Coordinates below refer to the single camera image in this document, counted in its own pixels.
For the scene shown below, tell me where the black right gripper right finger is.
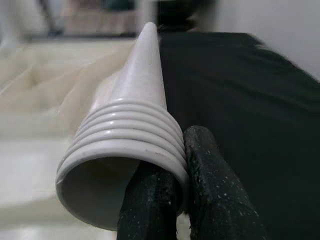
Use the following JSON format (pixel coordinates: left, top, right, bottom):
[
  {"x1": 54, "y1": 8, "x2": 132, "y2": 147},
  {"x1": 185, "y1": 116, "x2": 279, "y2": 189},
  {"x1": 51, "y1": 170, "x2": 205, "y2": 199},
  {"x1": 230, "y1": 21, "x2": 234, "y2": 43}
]
[{"x1": 183, "y1": 125, "x2": 271, "y2": 240}]

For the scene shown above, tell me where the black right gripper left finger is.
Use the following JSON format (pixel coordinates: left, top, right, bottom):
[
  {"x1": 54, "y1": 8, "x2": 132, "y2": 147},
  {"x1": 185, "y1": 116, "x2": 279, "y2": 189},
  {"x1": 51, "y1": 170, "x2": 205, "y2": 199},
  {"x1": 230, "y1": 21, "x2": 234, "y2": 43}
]
[{"x1": 116, "y1": 164, "x2": 181, "y2": 240}]

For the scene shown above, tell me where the white plastic table leg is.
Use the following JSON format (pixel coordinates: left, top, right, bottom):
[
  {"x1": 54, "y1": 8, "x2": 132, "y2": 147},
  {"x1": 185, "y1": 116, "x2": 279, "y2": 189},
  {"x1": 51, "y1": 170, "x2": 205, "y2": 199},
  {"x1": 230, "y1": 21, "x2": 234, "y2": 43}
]
[{"x1": 55, "y1": 22, "x2": 190, "y2": 231}]

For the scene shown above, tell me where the black tablecloth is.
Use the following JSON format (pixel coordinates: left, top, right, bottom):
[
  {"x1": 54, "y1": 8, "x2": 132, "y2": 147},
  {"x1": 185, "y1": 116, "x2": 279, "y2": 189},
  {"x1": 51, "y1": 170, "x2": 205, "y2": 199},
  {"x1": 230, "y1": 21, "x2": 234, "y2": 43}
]
[{"x1": 157, "y1": 31, "x2": 320, "y2": 240}]

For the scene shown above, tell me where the white plastic table top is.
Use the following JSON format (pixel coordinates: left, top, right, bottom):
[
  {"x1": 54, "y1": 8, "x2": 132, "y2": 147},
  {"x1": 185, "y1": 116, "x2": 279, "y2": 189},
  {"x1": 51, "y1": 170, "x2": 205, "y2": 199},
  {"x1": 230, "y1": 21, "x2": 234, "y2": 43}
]
[{"x1": 0, "y1": 39, "x2": 141, "y2": 240}]

